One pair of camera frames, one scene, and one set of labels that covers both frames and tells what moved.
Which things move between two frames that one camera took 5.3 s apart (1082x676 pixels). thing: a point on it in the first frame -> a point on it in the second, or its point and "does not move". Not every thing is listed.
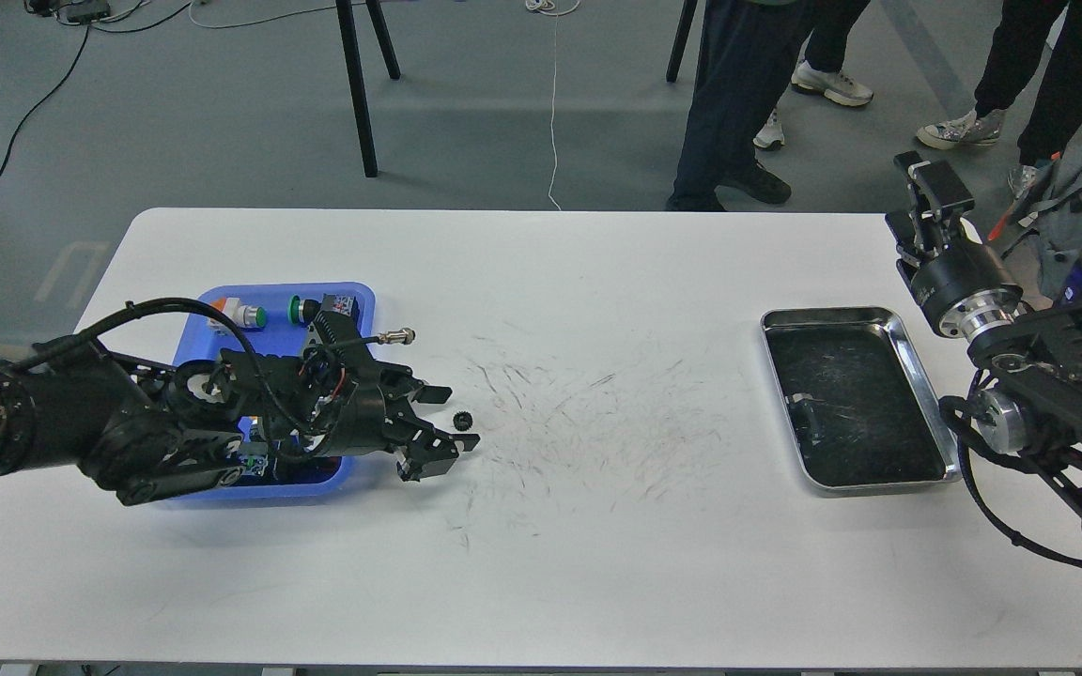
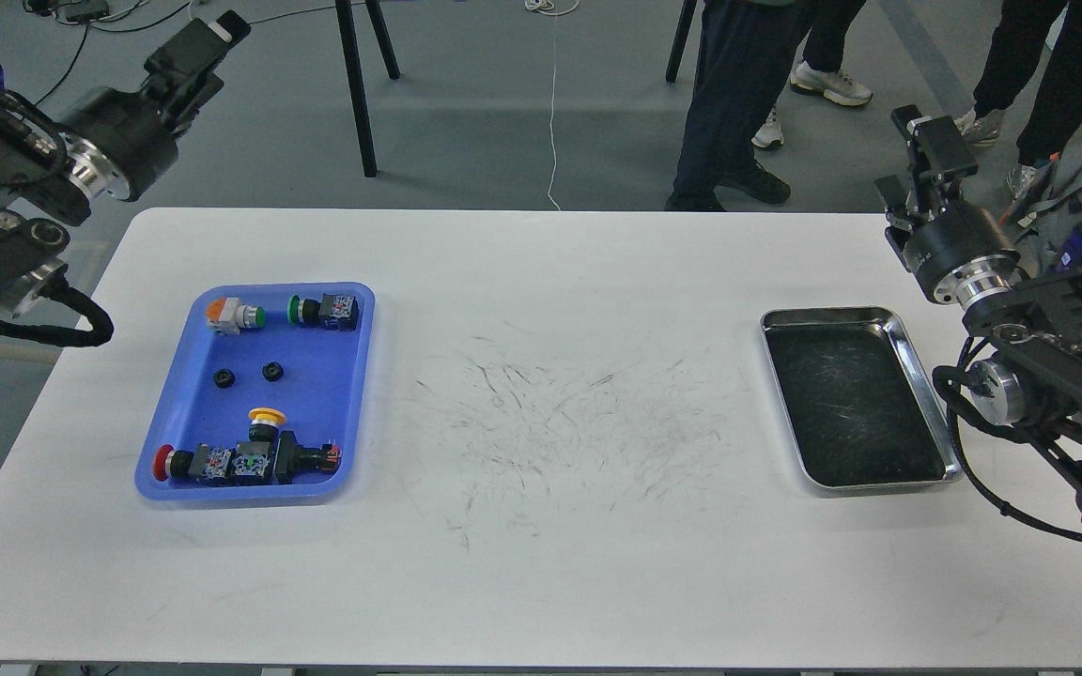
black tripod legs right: x=679 y=43 does not move
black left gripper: x=362 y=424 -> x=121 y=144
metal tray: x=857 y=409 does not move
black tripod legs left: x=357 y=76 does not move
